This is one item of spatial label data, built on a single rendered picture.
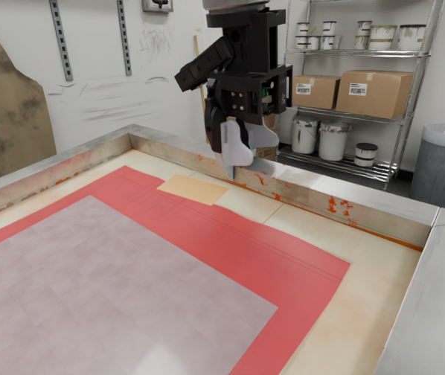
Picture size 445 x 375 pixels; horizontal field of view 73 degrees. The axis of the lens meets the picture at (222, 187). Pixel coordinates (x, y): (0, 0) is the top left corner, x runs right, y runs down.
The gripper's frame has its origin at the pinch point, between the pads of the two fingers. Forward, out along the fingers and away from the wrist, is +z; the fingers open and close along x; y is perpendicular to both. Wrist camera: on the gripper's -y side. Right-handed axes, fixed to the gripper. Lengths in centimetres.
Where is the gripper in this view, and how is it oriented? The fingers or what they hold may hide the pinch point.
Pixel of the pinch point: (237, 164)
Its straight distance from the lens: 45.6
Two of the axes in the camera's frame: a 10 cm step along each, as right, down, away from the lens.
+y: 7.6, 2.8, -5.9
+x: 6.4, -4.7, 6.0
